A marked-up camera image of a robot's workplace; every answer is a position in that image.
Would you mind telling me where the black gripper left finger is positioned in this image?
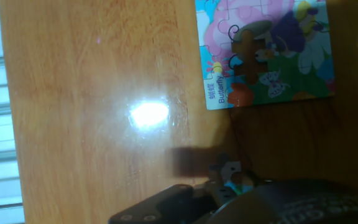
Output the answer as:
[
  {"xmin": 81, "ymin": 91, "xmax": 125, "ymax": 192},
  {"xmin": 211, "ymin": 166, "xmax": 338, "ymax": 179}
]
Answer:
[{"xmin": 108, "ymin": 184, "xmax": 217, "ymax": 224}]

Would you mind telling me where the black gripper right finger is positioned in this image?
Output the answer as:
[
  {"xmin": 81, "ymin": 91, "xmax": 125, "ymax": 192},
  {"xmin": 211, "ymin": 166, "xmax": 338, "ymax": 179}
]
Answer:
[{"xmin": 216, "ymin": 185, "xmax": 239, "ymax": 205}]

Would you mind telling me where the teal puzzle piece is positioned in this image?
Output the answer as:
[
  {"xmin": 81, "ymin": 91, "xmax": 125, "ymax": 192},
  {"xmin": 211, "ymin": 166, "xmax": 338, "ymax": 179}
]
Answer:
[{"xmin": 209, "ymin": 154, "xmax": 242, "ymax": 190}]

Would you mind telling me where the butterfly jigsaw puzzle unframed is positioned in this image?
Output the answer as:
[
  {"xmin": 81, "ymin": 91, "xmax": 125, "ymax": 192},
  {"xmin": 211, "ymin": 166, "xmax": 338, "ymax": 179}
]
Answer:
[{"xmin": 195, "ymin": 0, "xmax": 336, "ymax": 111}]

